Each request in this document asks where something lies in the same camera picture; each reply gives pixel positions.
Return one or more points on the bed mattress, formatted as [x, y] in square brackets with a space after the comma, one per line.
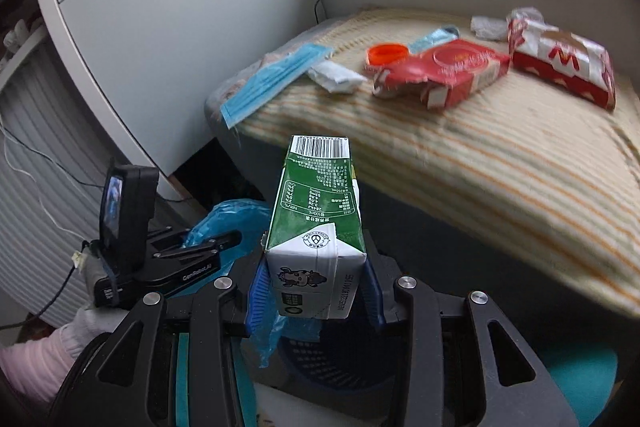
[450, 267]

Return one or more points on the red cardboard box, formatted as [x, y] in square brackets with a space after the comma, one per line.
[450, 72]

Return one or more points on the blue plastic bin bag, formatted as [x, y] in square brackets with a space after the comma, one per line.
[230, 217]

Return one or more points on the person's left hand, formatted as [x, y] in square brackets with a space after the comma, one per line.
[90, 272]

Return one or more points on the red and white snack packet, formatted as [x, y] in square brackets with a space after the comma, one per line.
[560, 62]

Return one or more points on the white crumpled tissue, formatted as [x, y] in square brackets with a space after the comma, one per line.
[335, 77]

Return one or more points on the clear plastic bag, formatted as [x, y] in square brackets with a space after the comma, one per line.
[525, 14]

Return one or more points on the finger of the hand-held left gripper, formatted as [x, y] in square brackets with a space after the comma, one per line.
[167, 237]
[210, 247]

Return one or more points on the blue face mask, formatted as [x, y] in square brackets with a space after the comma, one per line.
[270, 82]

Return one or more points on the green and white milk carton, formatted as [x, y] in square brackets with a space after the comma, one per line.
[315, 207]

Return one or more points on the white cabinet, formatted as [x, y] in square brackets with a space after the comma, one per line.
[175, 32]

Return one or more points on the grey ribbed cabinet front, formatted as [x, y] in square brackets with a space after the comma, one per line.
[45, 182]

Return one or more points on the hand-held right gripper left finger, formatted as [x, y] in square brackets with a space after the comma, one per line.
[260, 297]

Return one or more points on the light blue cream tube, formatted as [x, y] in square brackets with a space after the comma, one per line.
[432, 39]

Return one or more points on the orange bottle cap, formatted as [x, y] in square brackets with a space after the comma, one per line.
[387, 54]

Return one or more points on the person's left forearm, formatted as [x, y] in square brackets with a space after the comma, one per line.
[30, 362]

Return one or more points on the striped blanket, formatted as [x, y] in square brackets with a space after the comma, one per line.
[500, 157]

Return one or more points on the teal plastic object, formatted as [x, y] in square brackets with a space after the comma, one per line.
[580, 382]

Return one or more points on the flat clear plastic wrapper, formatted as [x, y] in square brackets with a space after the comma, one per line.
[487, 27]

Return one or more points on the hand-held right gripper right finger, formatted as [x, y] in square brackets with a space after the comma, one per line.
[374, 299]

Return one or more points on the dark blue waste basket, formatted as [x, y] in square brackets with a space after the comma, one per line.
[345, 357]

